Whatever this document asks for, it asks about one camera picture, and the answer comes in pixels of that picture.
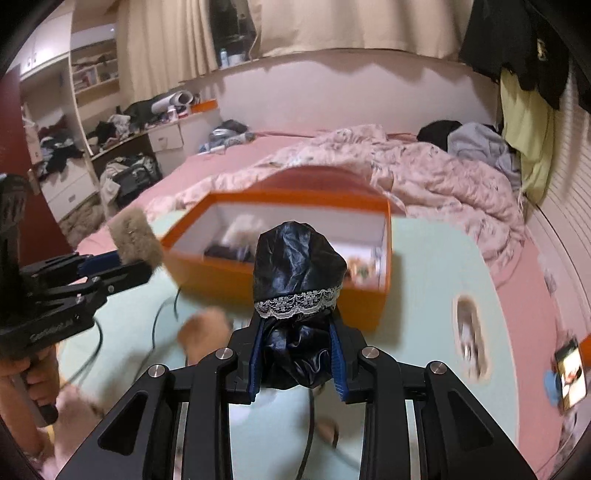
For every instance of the dark red door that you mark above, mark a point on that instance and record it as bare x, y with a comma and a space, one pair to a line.
14, 138

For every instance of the smartphone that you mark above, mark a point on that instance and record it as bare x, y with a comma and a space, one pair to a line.
571, 374

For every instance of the beige plush toy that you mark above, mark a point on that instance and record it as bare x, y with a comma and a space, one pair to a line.
203, 332

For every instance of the pink floral quilt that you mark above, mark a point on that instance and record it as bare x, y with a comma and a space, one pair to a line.
438, 184

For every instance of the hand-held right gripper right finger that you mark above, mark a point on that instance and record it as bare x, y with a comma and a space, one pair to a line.
339, 369

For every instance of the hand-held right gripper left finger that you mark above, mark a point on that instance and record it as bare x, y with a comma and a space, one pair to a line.
255, 364

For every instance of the blue patterned cloth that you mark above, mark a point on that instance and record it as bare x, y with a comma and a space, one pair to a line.
231, 136

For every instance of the black lace-trimmed garment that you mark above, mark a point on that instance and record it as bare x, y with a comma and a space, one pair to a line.
295, 258

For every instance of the black jacket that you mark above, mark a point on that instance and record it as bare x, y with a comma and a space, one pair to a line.
503, 41

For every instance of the dark clothes pile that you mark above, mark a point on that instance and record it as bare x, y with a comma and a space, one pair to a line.
120, 122

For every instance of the white drawer unit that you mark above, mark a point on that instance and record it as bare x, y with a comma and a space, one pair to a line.
166, 137

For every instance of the orange cardboard box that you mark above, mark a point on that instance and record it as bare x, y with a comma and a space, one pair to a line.
217, 277

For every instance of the white plastic bottle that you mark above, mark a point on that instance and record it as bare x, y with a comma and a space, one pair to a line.
225, 57

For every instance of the small orange box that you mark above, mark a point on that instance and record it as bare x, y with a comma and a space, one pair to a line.
203, 106

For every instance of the yellow-green garment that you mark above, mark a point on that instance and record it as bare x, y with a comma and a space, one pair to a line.
526, 129

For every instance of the white cylindrical device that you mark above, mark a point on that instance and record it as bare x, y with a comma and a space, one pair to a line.
171, 100

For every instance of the brownish grey fur piece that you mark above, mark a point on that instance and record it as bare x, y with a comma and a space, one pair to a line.
134, 237

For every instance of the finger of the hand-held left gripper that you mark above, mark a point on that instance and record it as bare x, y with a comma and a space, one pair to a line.
97, 263
124, 277

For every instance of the pale grey fur piece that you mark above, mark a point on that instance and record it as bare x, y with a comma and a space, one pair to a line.
240, 230

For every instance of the grey hoodie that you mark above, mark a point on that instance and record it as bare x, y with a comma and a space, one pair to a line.
475, 138

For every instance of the small brown figurine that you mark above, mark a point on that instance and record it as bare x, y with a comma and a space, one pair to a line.
364, 270

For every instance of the person's left hand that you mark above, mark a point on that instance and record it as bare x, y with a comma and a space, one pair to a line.
44, 376

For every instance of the black bag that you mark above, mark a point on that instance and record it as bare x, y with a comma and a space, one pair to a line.
131, 177

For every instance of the person's left forearm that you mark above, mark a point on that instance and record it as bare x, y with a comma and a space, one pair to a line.
21, 443

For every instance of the white bookshelf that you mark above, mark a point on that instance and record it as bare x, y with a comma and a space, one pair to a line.
94, 69

